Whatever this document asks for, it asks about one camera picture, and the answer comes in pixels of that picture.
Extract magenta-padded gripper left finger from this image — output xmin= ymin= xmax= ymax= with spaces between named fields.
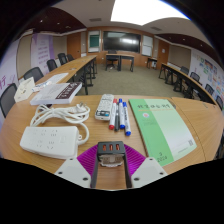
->
xmin=54 ymin=145 xmax=100 ymax=190

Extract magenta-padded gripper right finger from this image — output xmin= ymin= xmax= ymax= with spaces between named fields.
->
xmin=123 ymin=145 xmax=169 ymax=189

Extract black multi-port charger block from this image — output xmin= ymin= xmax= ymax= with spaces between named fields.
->
xmin=96 ymin=140 xmax=127 ymax=168

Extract green booklet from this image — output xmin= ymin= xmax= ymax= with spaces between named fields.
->
xmin=128 ymin=97 xmax=198 ymax=168

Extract blue-capped whiteboard marker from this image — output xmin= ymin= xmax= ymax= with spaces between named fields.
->
xmin=121 ymin=101 xmax=133 ymax=137
xmin=117 ymin=98 xmax=127 ymax=130

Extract red-capped whiteboard marker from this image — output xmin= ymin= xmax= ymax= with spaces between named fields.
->
xmin=108 ymin=98 xmax=119 ymax=131

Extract white remote control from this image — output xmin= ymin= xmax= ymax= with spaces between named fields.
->
xmin=94 ymin=93 xmax=115 ymax=122

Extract white and maroon book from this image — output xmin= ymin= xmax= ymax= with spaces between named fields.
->
xmin=29 ymin=81 xmax=83 ymax=107

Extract small blue-white packet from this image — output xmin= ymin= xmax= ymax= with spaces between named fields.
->
xmin=33 ymin=82 xmax=46 ymax=91

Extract white paper sheets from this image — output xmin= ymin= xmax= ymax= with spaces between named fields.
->
xmin=35 ymin=72 xmax=70 ymax=89

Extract black mesh office chair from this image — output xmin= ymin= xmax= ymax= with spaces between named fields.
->
xmin=0 ymin=82 xmax=18 ymax=118
xmin=22 ymin=66 xmax=45 ymax=84

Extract long wooden conference table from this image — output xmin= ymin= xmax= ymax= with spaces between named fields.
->
xmin=158 ymin=62 xmax=215 ymax=105

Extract row of black office chairs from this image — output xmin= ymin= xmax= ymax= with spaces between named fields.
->
xmin=179 ymin=65 xmax=224 ymax=112
xmin=46 ymin=52 xmax=76 ymax=73

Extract small dark side table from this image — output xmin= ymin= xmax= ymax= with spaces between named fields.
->
xmin=146 ymin=57 xmax=159 ymax=70

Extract black desk chair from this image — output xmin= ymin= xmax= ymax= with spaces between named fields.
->
xmin=105 ymin=49 xmax=120 ymax=71

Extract wooden desk with black legs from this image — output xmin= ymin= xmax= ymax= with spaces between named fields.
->
xmin=105 ymin=53 xmax=136 ymax=73

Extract wooden door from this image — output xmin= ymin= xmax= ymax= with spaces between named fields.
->
xmin=66 ymin=32 xmax=82 ymax=60
xmin=156 ymin=39 xmax=171 ymax=70

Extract bright ceiling light panel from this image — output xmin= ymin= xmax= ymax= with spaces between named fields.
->
xmin=110 ymin=0 xmax=191 ymax=27

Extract white power strip cable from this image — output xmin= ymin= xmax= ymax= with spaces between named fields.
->
xmin=29 ymin=101 xmax=91 ymax=146

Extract colourful wall pictures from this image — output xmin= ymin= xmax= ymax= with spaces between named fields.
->
xmin=191 ymin=49 xmax=224 ymax=98

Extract purple wall banner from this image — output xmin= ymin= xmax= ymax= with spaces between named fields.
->
xmin=30 ymin=33 xmax=56 ymax=76

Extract white wall board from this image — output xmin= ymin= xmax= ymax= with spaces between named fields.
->
xmin=141 ymin=34 xmax=155 ymax=57

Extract green wall board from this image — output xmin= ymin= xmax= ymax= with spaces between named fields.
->
xmin=88 ymin=30 xmax=101 ymax=53

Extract large black wall screen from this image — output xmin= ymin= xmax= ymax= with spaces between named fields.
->
xmin=102 ymin=30 xmax=142 ymax=54

